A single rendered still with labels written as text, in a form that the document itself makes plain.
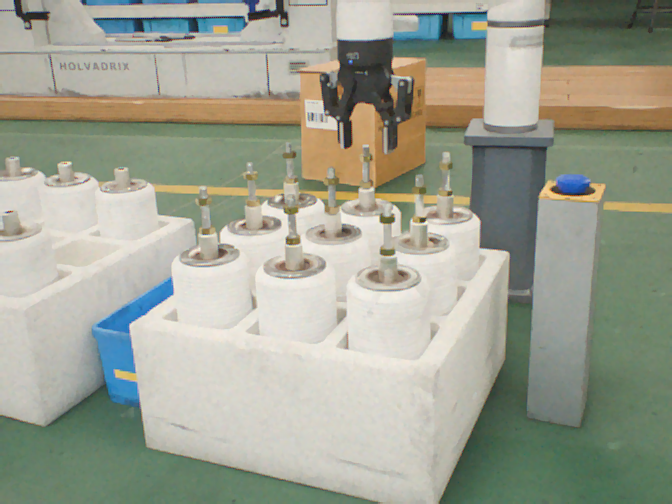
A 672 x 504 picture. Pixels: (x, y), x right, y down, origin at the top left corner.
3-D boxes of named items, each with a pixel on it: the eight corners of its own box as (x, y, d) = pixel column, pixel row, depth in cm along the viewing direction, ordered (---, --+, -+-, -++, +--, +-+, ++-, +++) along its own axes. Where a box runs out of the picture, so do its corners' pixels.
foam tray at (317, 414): (279, 324, 139) (273, 225, 132) (505, 359, 124) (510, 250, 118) (145, 448, 106) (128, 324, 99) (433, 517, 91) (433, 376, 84)
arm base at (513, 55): (485, 121, 145) (489, 22, 139) (538, 122, 143) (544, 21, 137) (481, 132, 137) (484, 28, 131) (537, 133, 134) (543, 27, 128)
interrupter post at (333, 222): (346, 237, 106) (345, 213, 104) (332, 241, 104) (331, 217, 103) (335, 232, 107) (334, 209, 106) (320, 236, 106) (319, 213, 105)
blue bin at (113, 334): (210, 317, 142) (204, 254, 138) (265, 327, 138) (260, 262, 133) (98, 402, 117) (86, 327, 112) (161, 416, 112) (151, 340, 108)
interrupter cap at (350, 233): (374, 237, 105) (373, 232, 105) (328, 251, 101) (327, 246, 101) (338, 223, 111) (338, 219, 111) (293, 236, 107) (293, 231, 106)
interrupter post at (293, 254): (309, 267, 96) (307, 241, 95) (296, 274, 94) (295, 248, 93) (293, 263, 97) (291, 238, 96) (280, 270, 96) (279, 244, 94)
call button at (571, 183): (558, 188, 102) (559, 172, 101) (591, 190, 100) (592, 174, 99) (552, 197, 98) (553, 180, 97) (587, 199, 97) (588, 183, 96)
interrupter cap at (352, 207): (380, 200, 120) (379, 195, 120) (402, 213, 114) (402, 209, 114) (333, 207, 118) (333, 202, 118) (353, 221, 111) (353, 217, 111)
